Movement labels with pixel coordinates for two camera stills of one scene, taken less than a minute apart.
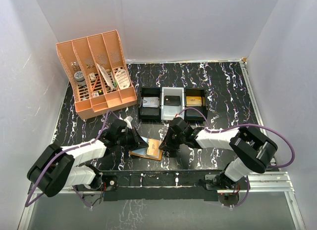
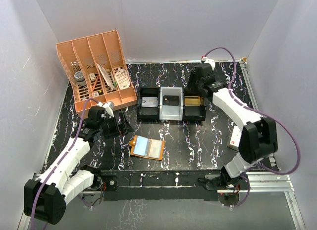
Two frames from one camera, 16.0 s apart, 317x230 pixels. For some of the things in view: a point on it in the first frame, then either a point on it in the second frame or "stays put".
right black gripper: [167, 143] -> [191, 86]
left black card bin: [150, 114] stays put
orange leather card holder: [152, 151] stays put
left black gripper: [137, 142] -> [125, 128]
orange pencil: [95, 82] stays put
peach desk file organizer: [96, 67] stays put
